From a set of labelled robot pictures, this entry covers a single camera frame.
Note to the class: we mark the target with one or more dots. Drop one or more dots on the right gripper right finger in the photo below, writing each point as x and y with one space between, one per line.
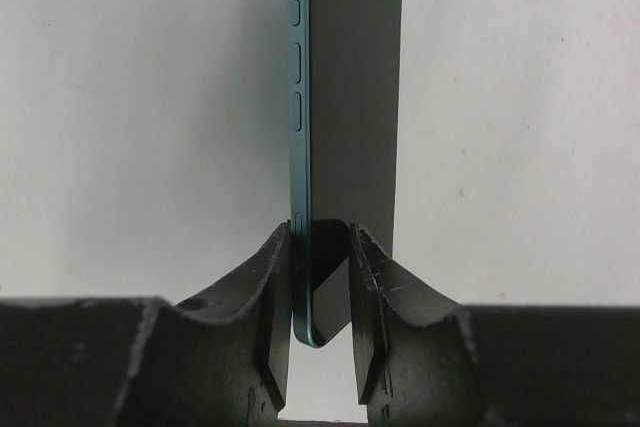
423 359

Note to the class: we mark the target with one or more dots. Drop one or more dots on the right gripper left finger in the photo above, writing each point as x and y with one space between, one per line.
218 358

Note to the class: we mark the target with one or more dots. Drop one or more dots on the teal blue phone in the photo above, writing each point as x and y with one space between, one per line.
344 69

